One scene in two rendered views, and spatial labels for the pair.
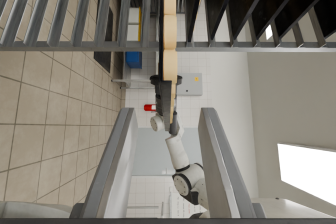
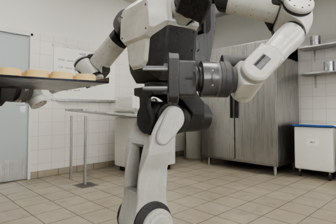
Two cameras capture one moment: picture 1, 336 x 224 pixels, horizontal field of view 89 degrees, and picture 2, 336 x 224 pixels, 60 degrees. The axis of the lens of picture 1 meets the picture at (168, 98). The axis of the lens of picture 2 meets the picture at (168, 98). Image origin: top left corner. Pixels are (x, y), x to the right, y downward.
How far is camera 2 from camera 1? 62 cm
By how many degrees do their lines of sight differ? 54
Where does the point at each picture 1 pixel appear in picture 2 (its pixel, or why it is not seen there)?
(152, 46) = not seen: outside the picture
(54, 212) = (130, 156)
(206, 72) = not seen: outside the picture
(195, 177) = (90, 66)
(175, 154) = not seen: hidden behind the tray
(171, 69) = (93, 77)
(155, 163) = (8, 122)
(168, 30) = (70, 77)
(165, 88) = (106, 80)
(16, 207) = (127, 180)
